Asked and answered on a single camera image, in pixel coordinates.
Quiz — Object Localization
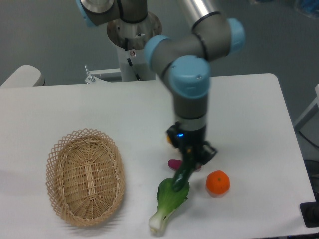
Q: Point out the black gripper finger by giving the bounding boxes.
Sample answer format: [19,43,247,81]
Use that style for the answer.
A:
[195,141,217,165]

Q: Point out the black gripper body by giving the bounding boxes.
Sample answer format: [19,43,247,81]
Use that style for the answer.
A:
[166,122,206,157]

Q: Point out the green cucumber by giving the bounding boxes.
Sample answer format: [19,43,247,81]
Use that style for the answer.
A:
[172,147,197,192]

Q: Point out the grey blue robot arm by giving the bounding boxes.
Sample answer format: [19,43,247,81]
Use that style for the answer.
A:
[77,0,245,165]

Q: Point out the woven wicker basket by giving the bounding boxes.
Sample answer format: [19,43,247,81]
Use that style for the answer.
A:
[46,129,125,227]

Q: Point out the purple sweet potato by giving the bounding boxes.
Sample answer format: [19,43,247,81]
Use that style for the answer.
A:
[168,159,202,171]

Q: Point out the orange tangerine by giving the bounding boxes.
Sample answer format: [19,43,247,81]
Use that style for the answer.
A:
[205,170,231,195]

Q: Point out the green bok choy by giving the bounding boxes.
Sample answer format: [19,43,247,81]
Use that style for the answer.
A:
[149,178,190,236]

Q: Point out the black device at table edge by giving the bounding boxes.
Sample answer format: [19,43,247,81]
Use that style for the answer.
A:
[300,202,319,228]

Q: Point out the white chair armrest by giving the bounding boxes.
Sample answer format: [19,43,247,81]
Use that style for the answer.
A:
[0,65,45,89]

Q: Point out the white frame at right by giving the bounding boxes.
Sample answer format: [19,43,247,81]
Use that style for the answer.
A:
[293,85,319,133]

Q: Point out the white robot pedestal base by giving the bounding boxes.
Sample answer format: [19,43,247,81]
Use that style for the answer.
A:
[85,12,162,83]

